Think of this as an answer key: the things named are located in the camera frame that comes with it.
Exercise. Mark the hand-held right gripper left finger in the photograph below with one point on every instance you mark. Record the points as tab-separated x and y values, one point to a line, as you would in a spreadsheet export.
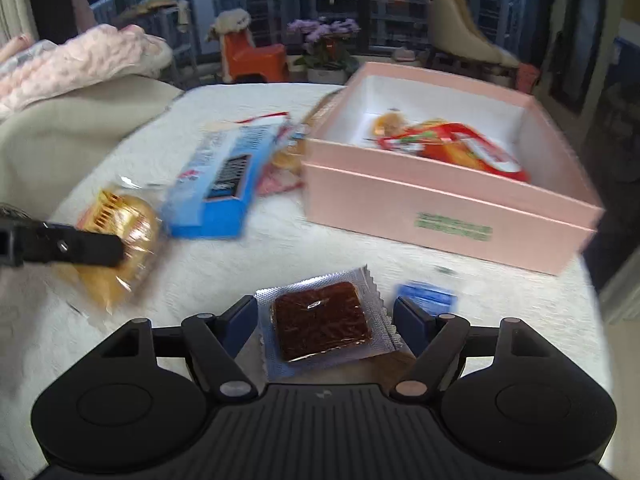
240	320

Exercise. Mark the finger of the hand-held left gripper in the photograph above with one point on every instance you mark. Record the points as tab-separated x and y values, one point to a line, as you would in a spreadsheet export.
90	250

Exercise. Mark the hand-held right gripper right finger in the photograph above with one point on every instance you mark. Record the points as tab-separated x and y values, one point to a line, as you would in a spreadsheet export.
410	317

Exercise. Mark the small blue snack packet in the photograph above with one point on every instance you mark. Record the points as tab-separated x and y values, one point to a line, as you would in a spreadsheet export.
430	296

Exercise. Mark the yellow bread packet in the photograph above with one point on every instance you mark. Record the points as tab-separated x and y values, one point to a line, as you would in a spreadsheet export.
135	220

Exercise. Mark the brown square snack packet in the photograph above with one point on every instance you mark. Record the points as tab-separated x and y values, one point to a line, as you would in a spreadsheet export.
320	320

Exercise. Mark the pink cardboard box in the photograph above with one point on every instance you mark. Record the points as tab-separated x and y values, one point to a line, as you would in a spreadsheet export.
450	210

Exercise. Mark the blue biscuit box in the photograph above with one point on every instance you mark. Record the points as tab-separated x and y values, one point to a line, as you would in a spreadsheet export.
220	185

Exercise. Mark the red-edged sandwich biscuit packet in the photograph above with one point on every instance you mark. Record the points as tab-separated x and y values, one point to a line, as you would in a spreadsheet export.
275	182

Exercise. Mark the cartoon milk ball packet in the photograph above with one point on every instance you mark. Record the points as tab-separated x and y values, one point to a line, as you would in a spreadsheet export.
430	147

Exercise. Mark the orange snack clear packet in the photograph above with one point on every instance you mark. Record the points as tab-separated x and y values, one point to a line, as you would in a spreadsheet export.
389	124

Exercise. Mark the beige cushion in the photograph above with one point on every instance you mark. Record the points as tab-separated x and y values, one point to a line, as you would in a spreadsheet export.
60	135

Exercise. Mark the pink fluffy blanket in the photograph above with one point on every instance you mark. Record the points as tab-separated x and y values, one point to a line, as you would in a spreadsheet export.
75	60

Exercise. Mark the orange toy horse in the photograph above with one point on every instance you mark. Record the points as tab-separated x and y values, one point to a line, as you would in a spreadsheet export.
255	60

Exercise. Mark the balcony drying rack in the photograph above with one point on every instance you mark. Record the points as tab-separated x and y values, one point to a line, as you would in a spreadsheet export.
155	2

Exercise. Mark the pink slippers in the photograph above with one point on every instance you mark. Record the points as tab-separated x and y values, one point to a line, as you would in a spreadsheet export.
402	54

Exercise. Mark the pink bag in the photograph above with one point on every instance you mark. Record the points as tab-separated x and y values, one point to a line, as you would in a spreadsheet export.
529	77

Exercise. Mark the purple potted flowers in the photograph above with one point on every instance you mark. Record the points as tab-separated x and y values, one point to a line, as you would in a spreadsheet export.
325	45

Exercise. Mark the beige brown chair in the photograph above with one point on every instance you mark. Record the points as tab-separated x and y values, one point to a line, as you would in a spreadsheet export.
460	30

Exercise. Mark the black framed glass door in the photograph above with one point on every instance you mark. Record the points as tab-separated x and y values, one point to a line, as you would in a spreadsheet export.
577	45

